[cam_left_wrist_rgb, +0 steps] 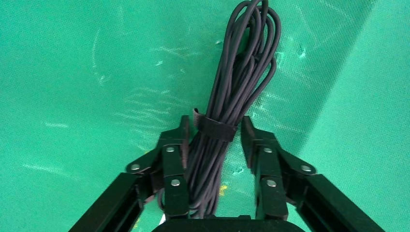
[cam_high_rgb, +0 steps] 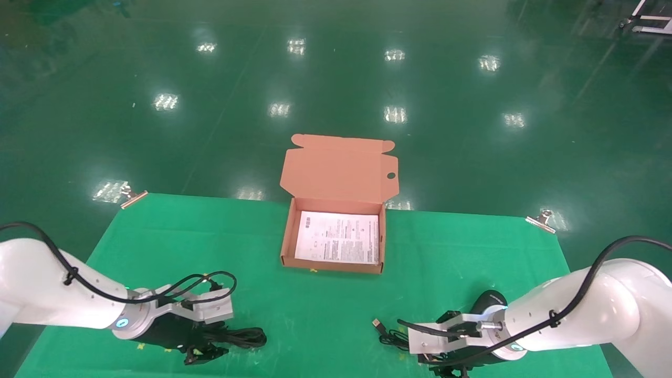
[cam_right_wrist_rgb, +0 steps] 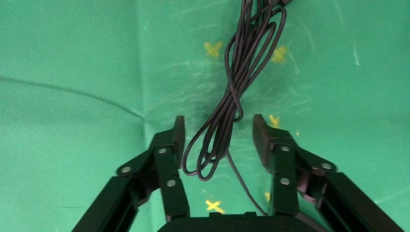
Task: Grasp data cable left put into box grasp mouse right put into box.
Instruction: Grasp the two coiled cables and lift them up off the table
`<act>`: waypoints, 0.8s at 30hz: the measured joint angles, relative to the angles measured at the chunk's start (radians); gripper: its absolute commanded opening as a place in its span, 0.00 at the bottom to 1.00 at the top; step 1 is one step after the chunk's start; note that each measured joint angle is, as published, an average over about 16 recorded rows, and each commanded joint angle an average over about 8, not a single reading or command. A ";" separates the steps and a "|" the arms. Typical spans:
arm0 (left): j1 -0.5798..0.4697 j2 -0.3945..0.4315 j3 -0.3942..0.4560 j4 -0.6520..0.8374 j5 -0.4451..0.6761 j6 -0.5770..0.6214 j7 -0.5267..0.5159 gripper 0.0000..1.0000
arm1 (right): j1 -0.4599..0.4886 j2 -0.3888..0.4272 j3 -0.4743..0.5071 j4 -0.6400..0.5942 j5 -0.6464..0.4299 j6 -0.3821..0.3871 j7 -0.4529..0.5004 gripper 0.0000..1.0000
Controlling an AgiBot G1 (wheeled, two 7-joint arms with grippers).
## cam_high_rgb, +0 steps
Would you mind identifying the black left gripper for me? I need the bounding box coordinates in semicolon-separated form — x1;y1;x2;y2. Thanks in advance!
143;310;230;366

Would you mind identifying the orange cardboard box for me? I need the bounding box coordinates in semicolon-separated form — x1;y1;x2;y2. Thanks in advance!
279;133;400;275

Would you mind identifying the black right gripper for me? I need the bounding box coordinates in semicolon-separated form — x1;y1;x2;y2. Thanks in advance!
429;310;509;378

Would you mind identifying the green table mat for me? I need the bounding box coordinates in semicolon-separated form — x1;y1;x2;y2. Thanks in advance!
15;193;611;378

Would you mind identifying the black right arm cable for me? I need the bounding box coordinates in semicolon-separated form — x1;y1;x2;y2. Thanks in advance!
397;236;672;365

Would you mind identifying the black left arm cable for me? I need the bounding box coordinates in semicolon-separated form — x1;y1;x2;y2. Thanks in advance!
0;222;237;306

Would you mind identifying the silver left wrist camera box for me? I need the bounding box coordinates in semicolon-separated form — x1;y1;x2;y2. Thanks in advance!
155;285;234;324

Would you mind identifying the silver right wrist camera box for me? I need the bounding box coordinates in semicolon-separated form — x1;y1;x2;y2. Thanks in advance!
408;313;497;356

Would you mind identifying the white printed leaflet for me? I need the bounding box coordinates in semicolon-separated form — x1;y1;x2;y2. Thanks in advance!
293;211;380;265

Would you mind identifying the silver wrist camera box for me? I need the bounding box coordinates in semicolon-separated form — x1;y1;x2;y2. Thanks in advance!
408;313;497;356
155;285;234;324

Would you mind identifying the metal mat clip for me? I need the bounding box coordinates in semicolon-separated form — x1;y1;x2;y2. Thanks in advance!
120;188;149;210
526;209;557;235

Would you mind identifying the black computer mouse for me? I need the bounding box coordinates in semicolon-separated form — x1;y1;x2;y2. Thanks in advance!
469;290;509;317

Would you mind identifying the black mouse usb cable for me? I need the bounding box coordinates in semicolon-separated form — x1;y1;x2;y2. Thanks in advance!
372;318;422;351

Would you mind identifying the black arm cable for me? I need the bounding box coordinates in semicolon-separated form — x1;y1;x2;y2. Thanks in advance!
0;222;237;306
397;236;672;365

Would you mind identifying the black data cable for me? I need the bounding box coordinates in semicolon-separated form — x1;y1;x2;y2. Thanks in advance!
197;325;267;349

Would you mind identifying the white metal frame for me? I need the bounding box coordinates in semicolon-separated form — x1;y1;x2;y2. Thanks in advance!
618;0;672;35

